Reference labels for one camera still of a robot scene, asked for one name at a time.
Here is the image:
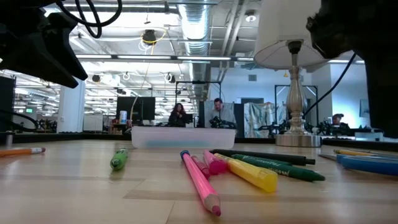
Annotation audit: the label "black cabinet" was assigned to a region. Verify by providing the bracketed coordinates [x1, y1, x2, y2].
[0, 76, 16, 133]

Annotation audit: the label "clear supply box pink lid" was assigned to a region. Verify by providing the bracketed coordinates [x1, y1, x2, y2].
[131, 126, 236, 149]

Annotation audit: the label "person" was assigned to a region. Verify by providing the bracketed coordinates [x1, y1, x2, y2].
[330, 113, 351, 129]
[204, 97, 238, 129]
[167, 103, 191, 128]

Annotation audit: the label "yellow highlighter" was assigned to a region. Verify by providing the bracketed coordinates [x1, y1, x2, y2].
[213, 152, 279, 193]

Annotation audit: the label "dark green marker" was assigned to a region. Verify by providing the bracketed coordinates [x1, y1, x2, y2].
[244, 157, 326, 182]

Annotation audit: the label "grey pen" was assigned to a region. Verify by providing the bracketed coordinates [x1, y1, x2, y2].
[354, 147, 398, 154]

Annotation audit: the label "black monitor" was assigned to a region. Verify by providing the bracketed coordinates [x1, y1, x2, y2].
[116, 96, 156, 126]

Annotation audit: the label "pink highlighter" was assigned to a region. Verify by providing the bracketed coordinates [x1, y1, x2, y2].
[203, 149, 228, 175]

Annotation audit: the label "pink pencil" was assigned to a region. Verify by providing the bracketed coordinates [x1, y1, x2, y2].
[180, 150, 222, 217]

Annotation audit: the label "black hanging cable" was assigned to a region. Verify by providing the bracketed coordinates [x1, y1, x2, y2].
[303, 52, 358, 118]

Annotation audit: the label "long ceiling light bar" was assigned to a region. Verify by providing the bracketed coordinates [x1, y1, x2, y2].
[75, 54, 256, 64]

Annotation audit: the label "patterned curtain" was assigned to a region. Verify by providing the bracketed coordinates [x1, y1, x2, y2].
[244, 101, 289, 138]

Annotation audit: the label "blue handled scissors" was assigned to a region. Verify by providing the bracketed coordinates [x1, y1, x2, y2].
[317, 153, 398, 177]

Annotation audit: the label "yellow pencil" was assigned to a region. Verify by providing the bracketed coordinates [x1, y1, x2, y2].
[333, 149, 377, 157]

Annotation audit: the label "black ceiling device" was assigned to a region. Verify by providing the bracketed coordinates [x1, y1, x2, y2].
[142, 29, 157, 46]

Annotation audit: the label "orange pencil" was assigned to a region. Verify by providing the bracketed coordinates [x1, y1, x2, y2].
[0, 147, 47, 158]

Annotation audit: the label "silver ceiling duct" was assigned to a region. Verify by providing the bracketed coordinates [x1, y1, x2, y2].
[177, 0, 215, 100]

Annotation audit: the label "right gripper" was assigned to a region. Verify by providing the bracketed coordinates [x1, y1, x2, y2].
[306, 0, 398, 139]

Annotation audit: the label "black scale pen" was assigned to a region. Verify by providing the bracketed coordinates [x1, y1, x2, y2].
[209, 149, 316, 166]

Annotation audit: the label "black frame rig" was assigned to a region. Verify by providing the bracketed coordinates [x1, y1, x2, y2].
[175, 80, 222, 128]
[274, 84, 319, 125]

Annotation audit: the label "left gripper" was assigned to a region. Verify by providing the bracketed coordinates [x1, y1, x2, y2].
[0, 0, 89, 89]

